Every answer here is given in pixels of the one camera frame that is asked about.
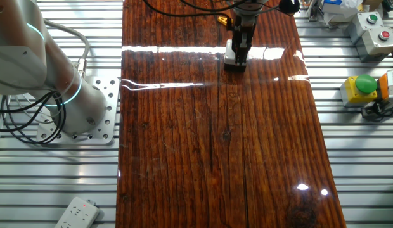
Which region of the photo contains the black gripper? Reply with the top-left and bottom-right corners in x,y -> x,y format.
231,14 -> 259,66

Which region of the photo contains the grey box red mushroom button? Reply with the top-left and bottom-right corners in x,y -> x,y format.
223,39 -> 248,72

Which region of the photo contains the grey box green flat button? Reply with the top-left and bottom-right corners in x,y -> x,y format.
347,11 -> 385,44

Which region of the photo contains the yellow box green mushroom button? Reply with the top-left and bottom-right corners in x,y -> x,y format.
339,74 -> 380,108

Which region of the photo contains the grey box red flat button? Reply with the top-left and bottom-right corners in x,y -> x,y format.
356,27 -> 393,63

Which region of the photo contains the blue white small box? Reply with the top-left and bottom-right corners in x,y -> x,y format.
321,0 -> 343,14

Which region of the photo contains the wood grain board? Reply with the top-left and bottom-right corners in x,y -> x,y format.
115,0 -> 347,228

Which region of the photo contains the white crumpled plastic bag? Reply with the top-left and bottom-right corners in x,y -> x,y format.
340,0 -> 364,12

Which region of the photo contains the cardboard box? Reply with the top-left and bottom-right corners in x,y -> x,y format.
362,0 -> 384,12

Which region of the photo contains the black clamp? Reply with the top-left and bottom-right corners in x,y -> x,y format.
361,101 -> 393,123

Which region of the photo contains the orange white device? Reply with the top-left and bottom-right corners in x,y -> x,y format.
378,68 -> 393,103

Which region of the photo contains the white power strip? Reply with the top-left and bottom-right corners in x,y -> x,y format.
54,196 -> 101,228

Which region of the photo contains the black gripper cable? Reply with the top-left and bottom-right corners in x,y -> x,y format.
179,0 -> 280,13

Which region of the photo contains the black cable strap knot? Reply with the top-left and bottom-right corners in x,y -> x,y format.
278,0 -> 301,15

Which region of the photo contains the black camera cable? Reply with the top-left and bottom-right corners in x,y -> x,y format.
141,0 -> 234,20

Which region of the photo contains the metal bracket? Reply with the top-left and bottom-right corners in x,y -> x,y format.
307,0 -> 321,22

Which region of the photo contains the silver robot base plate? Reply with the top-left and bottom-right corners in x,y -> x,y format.
36,75 -> 120,146

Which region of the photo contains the grey cable with metal plug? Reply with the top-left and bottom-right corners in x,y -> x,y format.
44,18 -> 91,79

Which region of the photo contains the black cable bundle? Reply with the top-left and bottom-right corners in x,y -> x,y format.
0,91 -> 67,146

